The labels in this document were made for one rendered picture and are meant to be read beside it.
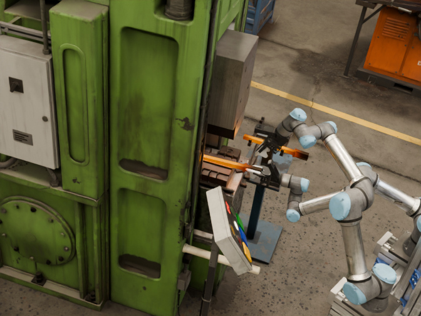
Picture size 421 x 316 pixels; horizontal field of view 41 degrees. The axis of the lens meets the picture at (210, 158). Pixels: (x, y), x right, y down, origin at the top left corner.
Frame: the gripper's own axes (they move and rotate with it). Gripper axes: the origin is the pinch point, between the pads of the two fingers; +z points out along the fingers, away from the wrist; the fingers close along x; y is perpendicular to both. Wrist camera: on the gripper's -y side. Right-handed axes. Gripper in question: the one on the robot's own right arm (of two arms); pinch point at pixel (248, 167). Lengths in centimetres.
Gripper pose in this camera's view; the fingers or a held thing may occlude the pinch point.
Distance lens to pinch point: 323.2
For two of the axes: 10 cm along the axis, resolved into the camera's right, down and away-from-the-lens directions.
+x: 3.0, -5.7, 7.6
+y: -0.8, 7.8, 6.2
